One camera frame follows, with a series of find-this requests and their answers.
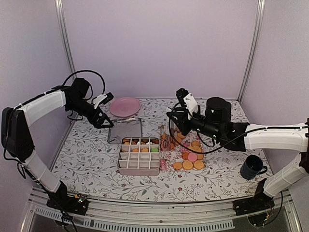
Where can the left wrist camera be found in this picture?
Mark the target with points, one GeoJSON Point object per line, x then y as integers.
{"type": "Point", "coordinates": [102, 99]}

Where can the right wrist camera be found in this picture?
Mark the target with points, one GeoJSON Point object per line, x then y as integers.
{"type": "Point", "coordinates": [187, 101]}

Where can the front aluminium rail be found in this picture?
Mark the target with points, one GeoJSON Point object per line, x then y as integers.
{"type": "Point", "coordinates": [111, 215]}

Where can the right aluminium frame post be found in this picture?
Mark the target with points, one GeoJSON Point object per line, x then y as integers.
{"type": "Point", "coordinates": [254, 44]}

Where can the pink divided cookie tin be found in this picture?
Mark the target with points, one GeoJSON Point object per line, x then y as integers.
{"type": "Point", "coordinates": [136, 159]}

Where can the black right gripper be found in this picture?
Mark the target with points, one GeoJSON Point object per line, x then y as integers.
{"type": "Point", "coordinates": [181, 117]}

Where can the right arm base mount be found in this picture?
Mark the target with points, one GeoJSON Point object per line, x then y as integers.
{"type": "Point", "coordinates": [253, 207]}

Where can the floral cookie tray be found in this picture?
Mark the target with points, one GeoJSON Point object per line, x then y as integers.
{"type": "Point", "coordinates": [182, 146]}

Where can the silver tin lid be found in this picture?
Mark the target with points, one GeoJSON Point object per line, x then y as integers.
{"type": "Point", "coordinates": [123, 128]}

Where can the left aluminium frame post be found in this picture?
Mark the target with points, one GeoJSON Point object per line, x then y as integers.
{"type": "Point", "coordinates": [64, 34]}

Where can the dark blue mug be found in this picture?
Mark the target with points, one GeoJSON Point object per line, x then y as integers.
{"type": "Point", "coordinates": [252, 167]}

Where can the aluminium frame post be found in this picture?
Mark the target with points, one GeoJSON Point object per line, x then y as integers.
{"type": "Point", "coordinates": [254, 44]}
{"type": "Point", "coordinates": [64, 34]}

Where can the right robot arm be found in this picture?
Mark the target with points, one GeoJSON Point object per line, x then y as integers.
{"type": "Point", "coordinates": [216, 123]}

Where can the metal tongs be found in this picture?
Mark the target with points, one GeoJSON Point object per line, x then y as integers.
{"type": "Point", "coordinates": [165, 140]}

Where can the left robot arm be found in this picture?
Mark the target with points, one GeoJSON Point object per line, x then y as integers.
{"type": "Point", "coordinates": [25, 129]}

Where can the swirl butter cookie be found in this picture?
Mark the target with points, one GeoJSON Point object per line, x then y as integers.
{"type": "Point", "coordinates": [126, 141]}

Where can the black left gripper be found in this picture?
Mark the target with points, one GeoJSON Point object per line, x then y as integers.
{"type": "Point", "coordinates": [98, 123]}

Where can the pink plate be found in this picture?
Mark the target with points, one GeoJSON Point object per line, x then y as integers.
{"type": "Point", "coordinates": [125, 107]}

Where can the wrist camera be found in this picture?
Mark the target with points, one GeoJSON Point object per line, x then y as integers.
{"type": "Point", "coordinates": [102, 99]}
{"type": "Point", "coordinates": [187, 101]}

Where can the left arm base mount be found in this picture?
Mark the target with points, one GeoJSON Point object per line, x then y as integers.
{"type": "Point", "coordinates": [68, 204]}

